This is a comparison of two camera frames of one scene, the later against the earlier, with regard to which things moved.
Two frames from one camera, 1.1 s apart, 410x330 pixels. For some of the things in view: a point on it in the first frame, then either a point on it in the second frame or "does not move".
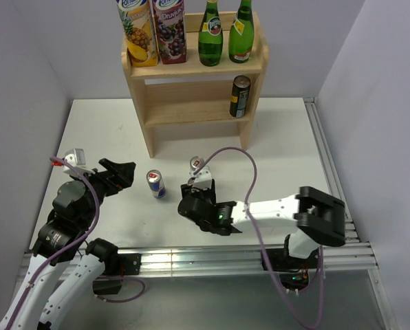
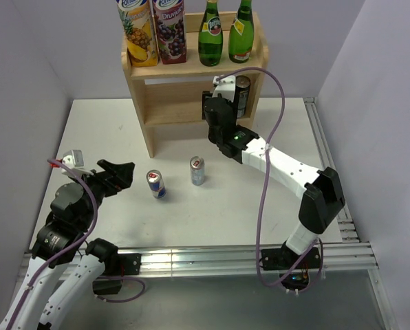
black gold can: (240, 91) does not move
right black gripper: (187, 189) → (205, 95)
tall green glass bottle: (241, 35) does not move
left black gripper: (122, 174) does not move
